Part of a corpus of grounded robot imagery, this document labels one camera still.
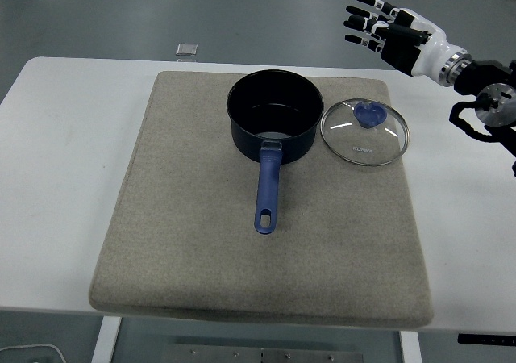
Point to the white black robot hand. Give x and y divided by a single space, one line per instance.
407 52

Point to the glass pot lid blue knob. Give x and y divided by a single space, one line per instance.
369 145

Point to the small silver floor plate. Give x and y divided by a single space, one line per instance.
187 49

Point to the beige grey fabric mat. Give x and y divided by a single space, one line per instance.
201 234

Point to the white table leg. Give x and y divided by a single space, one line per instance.
105 340
410 349

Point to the black table control panel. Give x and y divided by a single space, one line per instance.
485 339

